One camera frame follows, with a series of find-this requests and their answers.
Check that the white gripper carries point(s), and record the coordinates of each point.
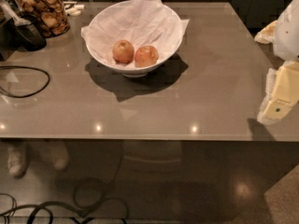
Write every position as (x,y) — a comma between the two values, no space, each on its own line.
(287,34)

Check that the red apple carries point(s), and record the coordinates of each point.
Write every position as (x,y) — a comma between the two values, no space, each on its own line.
(123,51)
(146,56)

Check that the white ceramic bowl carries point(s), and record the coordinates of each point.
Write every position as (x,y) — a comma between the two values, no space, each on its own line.
(137,69)

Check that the white paper liner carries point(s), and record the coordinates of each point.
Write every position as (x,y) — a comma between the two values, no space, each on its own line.
(137,22)

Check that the small white objects on table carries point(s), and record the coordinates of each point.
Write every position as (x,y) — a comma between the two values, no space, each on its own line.
(73,9)

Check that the glass jar of dried slices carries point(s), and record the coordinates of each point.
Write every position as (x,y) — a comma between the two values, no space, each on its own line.
(51,18)

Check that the black scoop with handle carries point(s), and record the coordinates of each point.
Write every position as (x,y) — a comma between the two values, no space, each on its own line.
(27,32)

